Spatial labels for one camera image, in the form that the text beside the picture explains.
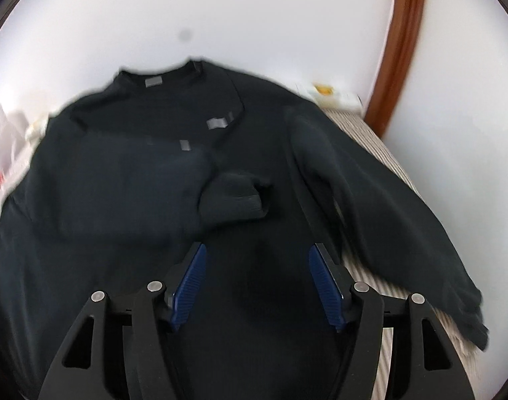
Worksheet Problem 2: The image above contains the white duck-print roll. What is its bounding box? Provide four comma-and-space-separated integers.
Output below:
296, 81, 365, 112

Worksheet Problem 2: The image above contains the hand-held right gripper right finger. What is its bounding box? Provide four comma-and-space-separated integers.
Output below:
309, 242, 476, 400

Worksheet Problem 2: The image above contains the white plastic bag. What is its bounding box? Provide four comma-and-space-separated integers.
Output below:
0, 103, 51, 178

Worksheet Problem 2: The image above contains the black sweater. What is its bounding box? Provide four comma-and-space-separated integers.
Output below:
0, 57, 490, 400

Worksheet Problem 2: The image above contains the striped bed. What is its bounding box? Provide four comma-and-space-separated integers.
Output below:
316, 106, 494, 400

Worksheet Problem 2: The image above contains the brown wooden door frame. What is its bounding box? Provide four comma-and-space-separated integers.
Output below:
364, 0, 428, 137

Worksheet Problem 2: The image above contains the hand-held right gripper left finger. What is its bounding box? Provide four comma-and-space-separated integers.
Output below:
37, 242, 208, 400

